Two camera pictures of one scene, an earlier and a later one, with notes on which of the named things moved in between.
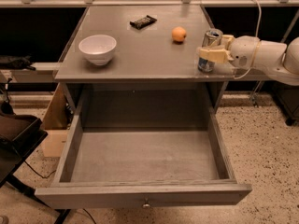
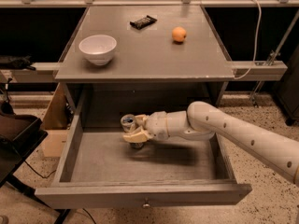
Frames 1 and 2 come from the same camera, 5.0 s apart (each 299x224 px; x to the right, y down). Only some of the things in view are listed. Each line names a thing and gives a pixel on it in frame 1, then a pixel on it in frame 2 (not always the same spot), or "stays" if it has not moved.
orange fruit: (178, 34) stays
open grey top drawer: (144, 159) stays
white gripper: (244, 51) to (157, 124)
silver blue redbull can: (212, 37) to (127, 120)
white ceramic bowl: (98, 49) stays
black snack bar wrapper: (143, 21) stays
